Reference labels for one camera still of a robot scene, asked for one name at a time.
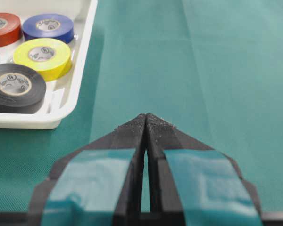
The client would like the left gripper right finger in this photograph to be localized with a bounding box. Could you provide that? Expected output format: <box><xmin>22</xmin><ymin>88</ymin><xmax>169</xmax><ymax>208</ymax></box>
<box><xmin>146</xmin><ymin>113</ymin><xmax>262</xmax><ymax>226</ymax></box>

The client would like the yellow tape roll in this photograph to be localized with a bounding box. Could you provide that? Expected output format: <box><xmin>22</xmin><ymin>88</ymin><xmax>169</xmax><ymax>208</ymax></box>
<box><xmin>13</xmin><ymin>38</ymin><xmax>72</xmax><ymax>81</ymax></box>

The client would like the blue tape roll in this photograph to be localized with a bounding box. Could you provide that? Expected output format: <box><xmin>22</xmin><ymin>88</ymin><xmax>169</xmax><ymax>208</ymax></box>
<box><xmin>22</xmin><ymin>13</ymin><xmax>74</xmax><ymax>43</ymax></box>

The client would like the black tape roll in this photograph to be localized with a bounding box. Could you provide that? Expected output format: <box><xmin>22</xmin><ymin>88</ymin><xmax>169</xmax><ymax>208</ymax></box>
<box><xmin>0</xmin><ymin>63</ymin><xmax>46</xmax><ymax>113</ymax></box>

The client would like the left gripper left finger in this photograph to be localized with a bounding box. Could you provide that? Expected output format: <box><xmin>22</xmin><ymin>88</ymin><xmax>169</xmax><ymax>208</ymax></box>
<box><xmin>28</xmin><ymin>114</ymin><xmax>146</xmax><ymax>226</ymax></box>

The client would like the white plastic tray case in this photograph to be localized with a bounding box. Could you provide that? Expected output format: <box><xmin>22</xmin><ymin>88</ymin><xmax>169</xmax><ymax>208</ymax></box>
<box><xmin>0</xmin><ymin>0</ymin><xmax>98</xmax><ymax>129</ymax></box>

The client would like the orange-red tape roll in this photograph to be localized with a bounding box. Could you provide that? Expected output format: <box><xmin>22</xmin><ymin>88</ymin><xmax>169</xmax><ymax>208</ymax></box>
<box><xmin>0</xmin><ymin>13</ymin><xmax>22</xmax><ymax>47</ymax></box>

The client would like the green table cloth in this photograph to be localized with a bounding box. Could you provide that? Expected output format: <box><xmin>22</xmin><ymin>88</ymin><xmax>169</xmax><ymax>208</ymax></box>
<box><xmin>0</xmin><ymin>0</ymin><xmax>283</xmax><ymax>212</ymax></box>

